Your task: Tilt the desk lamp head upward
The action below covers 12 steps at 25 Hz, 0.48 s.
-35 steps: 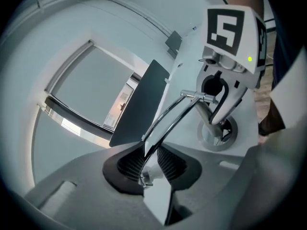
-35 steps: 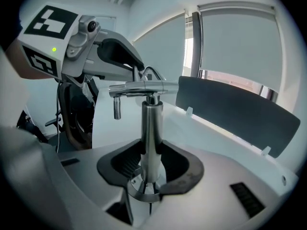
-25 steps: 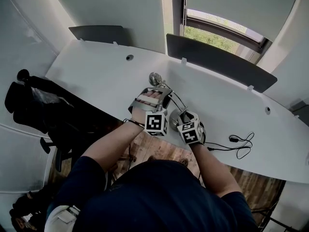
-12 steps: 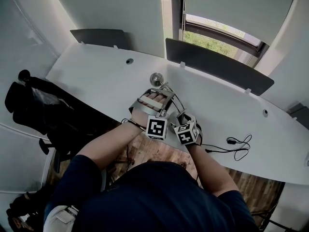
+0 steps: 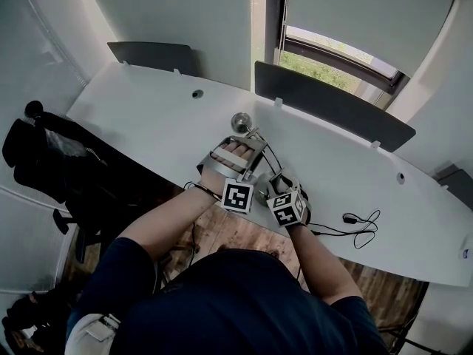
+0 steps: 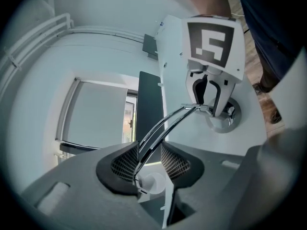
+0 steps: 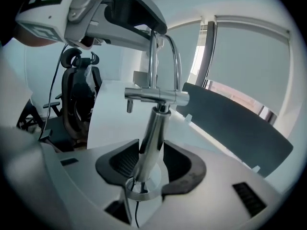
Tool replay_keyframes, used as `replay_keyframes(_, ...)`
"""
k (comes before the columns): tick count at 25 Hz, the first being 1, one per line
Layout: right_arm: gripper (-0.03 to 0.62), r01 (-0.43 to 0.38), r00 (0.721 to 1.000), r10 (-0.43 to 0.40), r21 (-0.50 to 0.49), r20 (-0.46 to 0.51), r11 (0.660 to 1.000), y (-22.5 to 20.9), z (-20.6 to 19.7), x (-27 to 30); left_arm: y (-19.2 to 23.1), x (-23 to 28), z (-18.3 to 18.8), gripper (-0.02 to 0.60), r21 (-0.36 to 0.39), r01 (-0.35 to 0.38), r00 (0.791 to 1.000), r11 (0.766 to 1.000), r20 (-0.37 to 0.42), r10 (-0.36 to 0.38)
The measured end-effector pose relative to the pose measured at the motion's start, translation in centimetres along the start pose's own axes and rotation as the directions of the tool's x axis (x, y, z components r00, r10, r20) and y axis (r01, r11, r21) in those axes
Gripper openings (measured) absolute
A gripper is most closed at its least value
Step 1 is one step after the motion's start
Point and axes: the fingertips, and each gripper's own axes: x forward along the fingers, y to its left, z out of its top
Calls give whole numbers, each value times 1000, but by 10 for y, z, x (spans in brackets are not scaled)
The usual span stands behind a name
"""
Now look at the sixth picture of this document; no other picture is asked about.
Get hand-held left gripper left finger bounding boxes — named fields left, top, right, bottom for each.
left=21, top=141, right=166, bottom=230

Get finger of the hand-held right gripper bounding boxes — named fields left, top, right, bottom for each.
left=193, top=74, right=210, bottom=105
left=209, top=80, right=221, bottom=115

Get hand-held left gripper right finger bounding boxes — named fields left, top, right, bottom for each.
left=160, top=141, right=267, bottom=230

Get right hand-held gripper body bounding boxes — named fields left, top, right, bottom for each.
left=181, top=14, right=246, bottom=118

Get person's brown shoe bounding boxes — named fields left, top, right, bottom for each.
left=252, top=81, right=273, bottom=93
left=270, top=105, right=283, bottom=125

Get dark flat panel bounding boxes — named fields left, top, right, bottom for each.
left=135, top=71, right=169, bottom=165

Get person's dark trousers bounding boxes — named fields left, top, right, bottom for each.
left=232, top=0, right=307, bottom=87

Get window with roller blind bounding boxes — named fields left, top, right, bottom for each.
left=55, top=76, right=139, bottom=150

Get grey wall box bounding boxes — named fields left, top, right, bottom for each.
left=142, top=33, right=159, bottom=60

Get white wall pipes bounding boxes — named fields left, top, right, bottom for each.
left=0, top=12, right=145, bottom=82

